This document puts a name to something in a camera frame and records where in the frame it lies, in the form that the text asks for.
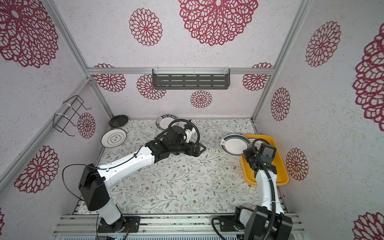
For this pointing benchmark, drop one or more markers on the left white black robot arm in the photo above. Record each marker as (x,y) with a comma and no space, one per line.
(95,181)

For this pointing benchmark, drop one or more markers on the green rim plate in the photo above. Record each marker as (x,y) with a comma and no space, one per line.
(235,145)
(163,121)

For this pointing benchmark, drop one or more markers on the dark grey wall shelf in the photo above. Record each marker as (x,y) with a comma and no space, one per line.
(191,80)

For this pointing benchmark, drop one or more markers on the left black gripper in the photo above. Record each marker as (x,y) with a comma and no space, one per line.
(197,153)

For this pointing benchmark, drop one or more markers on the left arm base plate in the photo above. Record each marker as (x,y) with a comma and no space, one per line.
(122,225)

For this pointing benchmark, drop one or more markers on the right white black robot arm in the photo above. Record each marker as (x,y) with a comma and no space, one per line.
(268,220)

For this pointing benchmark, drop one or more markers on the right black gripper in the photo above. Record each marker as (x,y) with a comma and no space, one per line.
(248,152)

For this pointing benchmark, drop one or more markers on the yellow plastic bin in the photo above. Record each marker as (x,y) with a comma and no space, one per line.
(277,164)

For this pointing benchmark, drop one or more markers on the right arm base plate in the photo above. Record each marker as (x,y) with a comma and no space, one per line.
(230,224)

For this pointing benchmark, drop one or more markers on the small black dish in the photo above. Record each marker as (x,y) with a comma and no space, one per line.
(118,121)

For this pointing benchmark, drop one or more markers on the aluminium front rail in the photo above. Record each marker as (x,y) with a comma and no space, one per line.
(147,224)

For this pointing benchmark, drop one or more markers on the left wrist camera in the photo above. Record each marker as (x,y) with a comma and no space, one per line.
(176,135)

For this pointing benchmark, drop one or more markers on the floral patterned table mat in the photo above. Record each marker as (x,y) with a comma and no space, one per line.
(211,183)

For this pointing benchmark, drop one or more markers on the white plate grey motif left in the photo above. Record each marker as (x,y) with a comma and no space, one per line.
(113,138)

